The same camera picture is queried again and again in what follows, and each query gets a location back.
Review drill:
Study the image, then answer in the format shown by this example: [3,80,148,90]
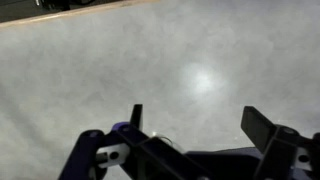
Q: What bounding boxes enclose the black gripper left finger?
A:
[59,103,214,180]

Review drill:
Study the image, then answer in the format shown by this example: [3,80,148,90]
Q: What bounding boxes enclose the silver candle tin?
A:
[149,131,185,154]

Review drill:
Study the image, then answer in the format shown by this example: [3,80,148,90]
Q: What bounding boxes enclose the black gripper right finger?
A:
[240,105,320,180]

